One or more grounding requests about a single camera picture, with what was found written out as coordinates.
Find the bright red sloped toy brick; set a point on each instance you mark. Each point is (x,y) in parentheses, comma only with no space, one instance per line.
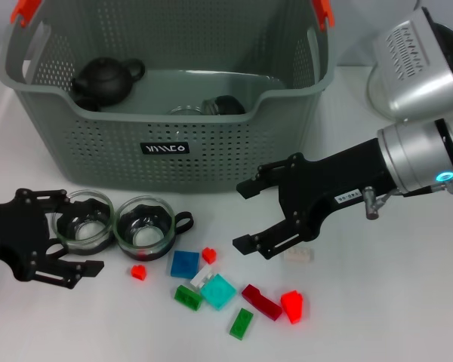
(292,307)

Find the blue square toy brick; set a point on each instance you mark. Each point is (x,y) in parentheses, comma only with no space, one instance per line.
(184,264)

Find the grey perforated plastic storage basket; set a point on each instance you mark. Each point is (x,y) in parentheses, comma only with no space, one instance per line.
(211,158)

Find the cyan square toy brick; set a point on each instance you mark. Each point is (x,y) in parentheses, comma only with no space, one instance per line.
(218,291)

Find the flat green two-stud brick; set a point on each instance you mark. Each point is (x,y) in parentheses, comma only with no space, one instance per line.
(241,322)

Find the clear two-stud toy brick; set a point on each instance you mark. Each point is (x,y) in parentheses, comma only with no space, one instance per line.
(300,255)

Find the thick green toy brick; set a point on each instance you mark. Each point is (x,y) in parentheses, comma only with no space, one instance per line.
(188,298)

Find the small red toy brick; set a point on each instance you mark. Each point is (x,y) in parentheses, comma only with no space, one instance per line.
(209,255)
(138,272)

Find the black clay teapot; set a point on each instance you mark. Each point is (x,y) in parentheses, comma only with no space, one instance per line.
(105,79)

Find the white toy brick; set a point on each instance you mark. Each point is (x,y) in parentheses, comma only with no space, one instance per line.
(201,279)

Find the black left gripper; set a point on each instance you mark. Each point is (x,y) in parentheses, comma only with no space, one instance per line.
(19,234)

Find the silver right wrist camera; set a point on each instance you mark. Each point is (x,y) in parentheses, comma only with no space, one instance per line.
(411,68)

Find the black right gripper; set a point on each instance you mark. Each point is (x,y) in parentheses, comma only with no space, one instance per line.
(324,184)

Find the dark red long toy brick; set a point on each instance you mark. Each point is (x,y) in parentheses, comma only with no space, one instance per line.
(260,301)

